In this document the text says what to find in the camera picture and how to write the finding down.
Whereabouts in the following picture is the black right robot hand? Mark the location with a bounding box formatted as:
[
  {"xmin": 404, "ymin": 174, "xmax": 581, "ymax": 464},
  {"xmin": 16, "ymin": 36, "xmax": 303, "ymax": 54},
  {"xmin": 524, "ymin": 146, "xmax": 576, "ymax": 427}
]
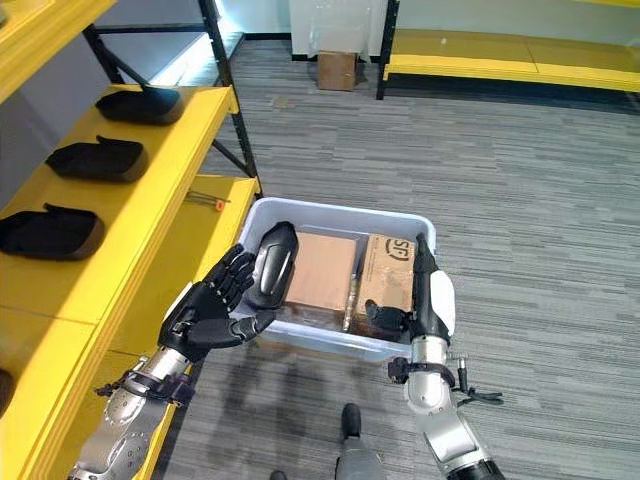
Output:
[{"xmin": 364, "ymin": 232, "xmax": 457, "ymax": 347}]

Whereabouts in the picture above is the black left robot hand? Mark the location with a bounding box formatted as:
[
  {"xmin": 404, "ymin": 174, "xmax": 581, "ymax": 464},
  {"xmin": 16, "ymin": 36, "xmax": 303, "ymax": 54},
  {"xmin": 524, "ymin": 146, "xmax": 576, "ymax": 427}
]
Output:
[{"xmin": 157, "ymin": 244, "xmax": 277, "ymax": 362}]

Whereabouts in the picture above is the black sole-shaped part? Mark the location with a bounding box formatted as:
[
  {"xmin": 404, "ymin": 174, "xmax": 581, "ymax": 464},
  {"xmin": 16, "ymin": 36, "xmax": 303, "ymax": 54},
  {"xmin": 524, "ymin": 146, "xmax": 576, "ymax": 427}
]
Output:
[
  {"xmin": 45, "ymin": 134, "xmax": 150, "ymax": 184},
  {"xmin": 94, "ymin": 83, "xmax": 184, "ymax": 127},
  {"xmin": 0, "ymin": 202, "xmax": 106, "ymax": 262},
  {"xmin": 241, "ymin": 220, "xmax": 300, "ymax": 310}
]

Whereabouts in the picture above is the printed brown cardboard box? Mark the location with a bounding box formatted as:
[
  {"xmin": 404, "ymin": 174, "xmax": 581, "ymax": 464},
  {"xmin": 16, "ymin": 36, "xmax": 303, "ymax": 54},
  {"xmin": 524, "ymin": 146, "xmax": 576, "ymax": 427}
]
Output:
[{"xmin": 342, "ymin": 232, "xmax": 419, "ymax": 332}]

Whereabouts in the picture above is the white plastic box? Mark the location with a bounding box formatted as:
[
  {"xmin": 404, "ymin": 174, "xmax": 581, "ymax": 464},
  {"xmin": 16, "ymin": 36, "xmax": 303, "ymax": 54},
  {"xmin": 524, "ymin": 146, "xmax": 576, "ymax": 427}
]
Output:
[{"xmin": 164, "ymin": 196, "xmax": 440, "ymax": 365}]

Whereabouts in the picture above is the plain brown cardboard box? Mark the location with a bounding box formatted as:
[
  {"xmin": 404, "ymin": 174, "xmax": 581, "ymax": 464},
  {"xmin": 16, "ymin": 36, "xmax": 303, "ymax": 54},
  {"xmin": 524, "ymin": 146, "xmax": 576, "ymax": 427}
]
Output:
[{"xmin": 283, "ymin": 225, "xmax": 370, "ymax": 321}]

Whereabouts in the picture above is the yellow shelf unit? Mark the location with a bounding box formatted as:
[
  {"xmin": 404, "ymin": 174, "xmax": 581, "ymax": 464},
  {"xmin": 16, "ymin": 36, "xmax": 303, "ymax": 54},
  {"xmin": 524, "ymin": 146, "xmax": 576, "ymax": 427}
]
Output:
[
  {"xmin": 375, "ymin": 0, "xmax": 640, "ymax": 101},
  {"xmin": 0, "ymin": 0, "xmax": 263, "ymax": 480}
]

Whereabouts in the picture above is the small brown cardboard box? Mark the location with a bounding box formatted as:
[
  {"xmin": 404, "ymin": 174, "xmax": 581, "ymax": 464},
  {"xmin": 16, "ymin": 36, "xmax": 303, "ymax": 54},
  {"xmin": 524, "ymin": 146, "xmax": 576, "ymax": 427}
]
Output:
[{"xmin": 318, "ymin": 50, "xmax": 358, "ymax": 92}]

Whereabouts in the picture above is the orange-tipped thin tool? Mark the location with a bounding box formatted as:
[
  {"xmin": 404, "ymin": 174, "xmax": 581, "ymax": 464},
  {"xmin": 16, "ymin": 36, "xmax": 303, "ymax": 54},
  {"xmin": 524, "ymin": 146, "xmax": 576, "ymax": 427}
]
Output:
[{"xmin": 185, "ymin": 189, "xmax": 232, "ymax": 211}]

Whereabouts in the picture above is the clear plastic sheet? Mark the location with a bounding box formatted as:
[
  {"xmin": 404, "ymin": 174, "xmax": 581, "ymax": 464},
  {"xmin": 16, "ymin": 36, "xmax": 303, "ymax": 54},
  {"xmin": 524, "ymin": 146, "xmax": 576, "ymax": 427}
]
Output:
[{"xmin": 305, "ymin": 0, "xmax": 386, "ymax": 65}]

